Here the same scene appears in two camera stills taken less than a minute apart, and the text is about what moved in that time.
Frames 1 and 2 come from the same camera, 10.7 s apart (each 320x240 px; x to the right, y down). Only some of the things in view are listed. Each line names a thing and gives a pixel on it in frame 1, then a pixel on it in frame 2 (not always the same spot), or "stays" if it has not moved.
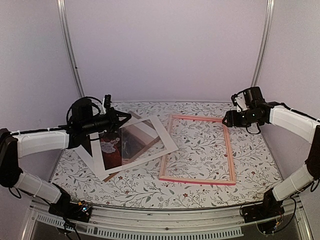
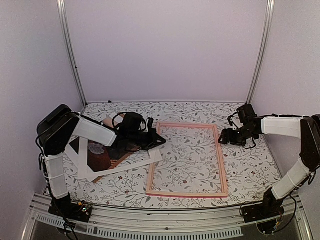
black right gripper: [232, 120] to [228, 138]
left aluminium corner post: [61, 7] stays
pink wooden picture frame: [208, 181] to [188, 194]
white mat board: [168, 143] to [82, 162]
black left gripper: [113, 114] to [150, 145]
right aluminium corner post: [263, 52] stays
